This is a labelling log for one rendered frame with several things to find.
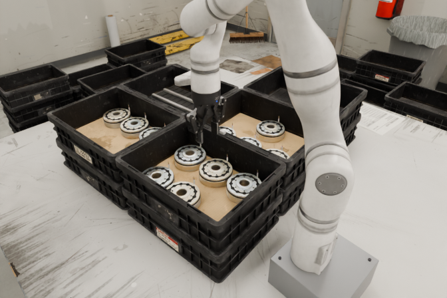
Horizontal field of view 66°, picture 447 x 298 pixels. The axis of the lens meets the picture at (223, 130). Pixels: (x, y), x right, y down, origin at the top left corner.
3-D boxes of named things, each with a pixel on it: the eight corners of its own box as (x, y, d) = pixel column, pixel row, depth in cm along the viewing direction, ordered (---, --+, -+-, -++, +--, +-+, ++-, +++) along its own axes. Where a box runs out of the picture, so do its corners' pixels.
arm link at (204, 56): (215, 59, 89) (185, 66, 85) (214, -3, 81) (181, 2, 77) (231, 68, 85) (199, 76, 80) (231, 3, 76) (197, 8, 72)
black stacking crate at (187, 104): (239, 113, 143) (240, 88, 137) (189, 145, 124) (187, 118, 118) (173, 86, 164) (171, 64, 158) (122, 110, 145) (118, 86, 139)
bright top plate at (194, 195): (207, 191, 97) (207, 190, 96) (183, 213, 90) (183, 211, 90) (180, 178, 102) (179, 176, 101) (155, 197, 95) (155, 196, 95)
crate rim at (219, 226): (288, 170, 97) (289, 163, 95) (218, 235, 77) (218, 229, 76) (187, 123, 118) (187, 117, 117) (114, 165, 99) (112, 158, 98)
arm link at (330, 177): (361, 169, 63) (342, 231, 72) (353, 139, 70) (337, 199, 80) (310, 164, 64) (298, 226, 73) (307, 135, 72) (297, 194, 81)
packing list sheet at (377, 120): (407, 118, 161) (407, 116, 160) (384, 137, 147) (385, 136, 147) (343, 94, 180) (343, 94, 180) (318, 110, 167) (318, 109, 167)
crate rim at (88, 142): (187, 122, 118) (187, 116, 117) (114, 165, 99) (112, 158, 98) (118, 90, 140) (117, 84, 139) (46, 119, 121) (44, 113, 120)
